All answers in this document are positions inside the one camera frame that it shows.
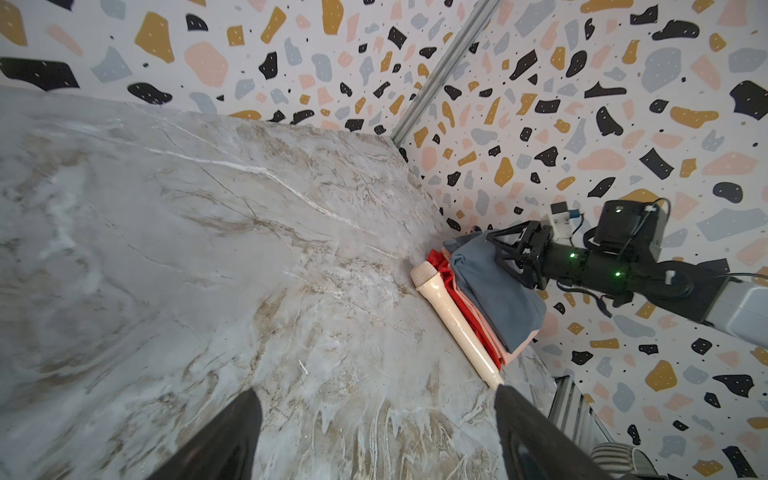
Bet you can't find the folded red t-shirt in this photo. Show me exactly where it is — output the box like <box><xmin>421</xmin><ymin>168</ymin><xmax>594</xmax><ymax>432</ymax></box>
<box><xmin>427</xmin><ymin>250</ymin><xmax>510</xmax><ymax>371</ymax></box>

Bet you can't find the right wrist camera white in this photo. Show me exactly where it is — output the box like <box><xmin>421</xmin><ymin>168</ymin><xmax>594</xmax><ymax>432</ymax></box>
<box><xmin>548</xmin><ymin>201</ymin><xmax>583</xmax><ymax>243</ymax></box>

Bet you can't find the folded beige t-shirt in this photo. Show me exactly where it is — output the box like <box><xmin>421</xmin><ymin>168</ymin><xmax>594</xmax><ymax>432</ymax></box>
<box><xmin>410</xmin><ymin>262</ymin><xmax>504</xmax><ymax>391</ymax></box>

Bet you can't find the aluminium rail frame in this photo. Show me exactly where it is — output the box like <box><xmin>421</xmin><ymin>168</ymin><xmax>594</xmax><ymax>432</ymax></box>
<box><xmin>548</xmin><ymin>376</ymin><xmax>613</xmax><ymax>453</ymax></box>

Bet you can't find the grey-blue t-shirt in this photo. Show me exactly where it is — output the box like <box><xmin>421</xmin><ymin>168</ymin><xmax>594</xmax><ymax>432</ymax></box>
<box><xmin>443</xmin><ymin>232</ymin><xmax>546</xmax><ymax>355</ymax></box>

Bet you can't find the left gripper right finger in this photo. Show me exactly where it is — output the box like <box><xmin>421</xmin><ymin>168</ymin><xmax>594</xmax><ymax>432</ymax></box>
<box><xmin>494</xmin><ymin>385</ymin><xmax>609</xmax><ymax>479</ymax></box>

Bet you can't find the folded pink t-shirt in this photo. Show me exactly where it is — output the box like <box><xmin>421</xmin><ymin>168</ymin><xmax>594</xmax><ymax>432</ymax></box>
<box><xmin>461</xmin><ymin>299</ymin><xmax>544</xmax><ymax>367</ymax></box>

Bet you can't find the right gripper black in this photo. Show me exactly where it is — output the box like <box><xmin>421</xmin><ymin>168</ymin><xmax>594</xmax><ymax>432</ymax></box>
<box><xmin>486</xmin><ymin>221</ymin><xmax>598</xmax><ymax>290</ymax></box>

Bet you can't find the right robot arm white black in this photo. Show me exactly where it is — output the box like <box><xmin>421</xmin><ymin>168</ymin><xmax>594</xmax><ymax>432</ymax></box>
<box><xmin>487</xmin><ymin>200</ymin><xmax>767</xmax><ymax>347</ymax></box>

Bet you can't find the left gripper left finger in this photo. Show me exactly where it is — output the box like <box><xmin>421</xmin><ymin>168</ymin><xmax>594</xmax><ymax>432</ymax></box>
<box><xmin>148</xmin><ymin>389</ymin><xmax>263</xmax><ymax>480</ymax></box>

